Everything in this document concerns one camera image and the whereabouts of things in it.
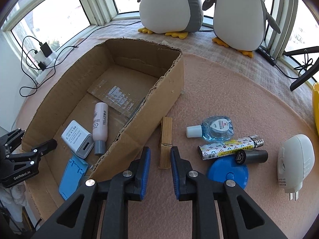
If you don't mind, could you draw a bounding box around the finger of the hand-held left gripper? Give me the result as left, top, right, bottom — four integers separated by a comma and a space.
6, 139, 58, 166
0, 128, 25, 155

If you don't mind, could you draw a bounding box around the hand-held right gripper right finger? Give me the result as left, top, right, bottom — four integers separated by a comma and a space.
170, 146, 289, 239

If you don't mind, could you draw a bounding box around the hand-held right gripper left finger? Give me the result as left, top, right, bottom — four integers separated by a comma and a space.
31, 146, 151, 239

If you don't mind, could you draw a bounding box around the wooden clothespin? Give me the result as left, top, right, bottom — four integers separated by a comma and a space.
159, 117, 173, 169

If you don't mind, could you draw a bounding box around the white charger adapter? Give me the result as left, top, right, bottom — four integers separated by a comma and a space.
61, 120, 95, 159

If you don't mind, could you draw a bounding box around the blue phone stand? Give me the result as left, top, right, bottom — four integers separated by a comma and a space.
59, 153, 89, 201

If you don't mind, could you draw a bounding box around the blue round lid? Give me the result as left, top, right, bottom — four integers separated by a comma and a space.
208, 156, 249, 190

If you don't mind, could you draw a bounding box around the patterned lighter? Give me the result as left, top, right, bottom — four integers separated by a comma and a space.
198, 135, 264, 160

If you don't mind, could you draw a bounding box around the pink bottle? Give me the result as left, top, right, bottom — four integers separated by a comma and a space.
92, 103, 109, 155

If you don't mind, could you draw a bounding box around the brown cardboard box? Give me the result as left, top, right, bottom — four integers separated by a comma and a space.
21, 38, 185, 221

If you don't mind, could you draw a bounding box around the black cylinder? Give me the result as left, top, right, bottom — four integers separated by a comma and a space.
235, 149, 269, 166

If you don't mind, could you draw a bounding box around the white plug-in device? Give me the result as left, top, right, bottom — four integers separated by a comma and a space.
277, 134, 315, 202

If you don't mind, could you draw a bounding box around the white power strip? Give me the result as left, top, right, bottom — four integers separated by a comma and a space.
35, 51, 58, 84

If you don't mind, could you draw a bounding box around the pink mat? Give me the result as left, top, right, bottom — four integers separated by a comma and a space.
15, 51, 319, 239

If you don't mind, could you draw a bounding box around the black charger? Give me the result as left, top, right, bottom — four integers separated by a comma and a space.
40, 42, 53, 58

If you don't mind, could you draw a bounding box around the black power strip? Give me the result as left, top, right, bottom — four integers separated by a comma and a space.
257, 47, 278, 66

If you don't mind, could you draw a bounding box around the yellow bowl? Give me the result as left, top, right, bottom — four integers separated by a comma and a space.
311, 82, 319, 131

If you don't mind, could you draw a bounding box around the black tripod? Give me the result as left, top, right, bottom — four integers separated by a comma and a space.
284, 46, 319, 92

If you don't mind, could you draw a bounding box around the large penguin plush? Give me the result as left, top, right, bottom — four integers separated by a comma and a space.
137, 0, 212, 39

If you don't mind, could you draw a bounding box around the small penguin plush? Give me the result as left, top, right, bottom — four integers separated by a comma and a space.
202, 0, 282, 58

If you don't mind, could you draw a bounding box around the black charger cable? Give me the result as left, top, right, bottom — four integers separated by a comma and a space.
21, 36, 43, 80

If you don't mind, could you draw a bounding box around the black charging cable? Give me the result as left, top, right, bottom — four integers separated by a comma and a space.
19, 45, 79, 97

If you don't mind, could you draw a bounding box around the black ring light cable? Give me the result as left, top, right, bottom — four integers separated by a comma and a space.
53, 20, 141, 64

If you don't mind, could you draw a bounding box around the white window frame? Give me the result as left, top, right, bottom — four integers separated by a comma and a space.
0, 0, 299, 58

